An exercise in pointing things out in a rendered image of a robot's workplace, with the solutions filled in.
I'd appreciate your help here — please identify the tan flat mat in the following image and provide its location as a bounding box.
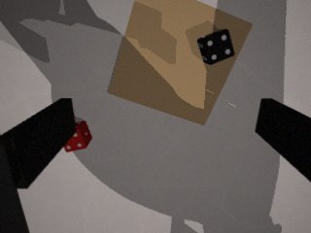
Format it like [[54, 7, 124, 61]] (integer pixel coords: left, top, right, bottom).
[[109, 0, 253, 125]]

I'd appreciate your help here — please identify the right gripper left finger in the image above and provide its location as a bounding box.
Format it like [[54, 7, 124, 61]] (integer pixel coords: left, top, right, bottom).
[[0, 98, 77, 233]]

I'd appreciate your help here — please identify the black die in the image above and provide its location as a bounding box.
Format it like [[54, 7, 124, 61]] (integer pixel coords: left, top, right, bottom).
[[197, 29, 234, 65]]

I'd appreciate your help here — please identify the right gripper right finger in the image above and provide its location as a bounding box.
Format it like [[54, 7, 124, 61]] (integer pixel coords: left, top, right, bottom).
[[255, 98, 311, 183]]

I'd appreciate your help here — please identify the red die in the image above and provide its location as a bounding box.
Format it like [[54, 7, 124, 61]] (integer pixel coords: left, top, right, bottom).
[[64, 121, 92, 152]]

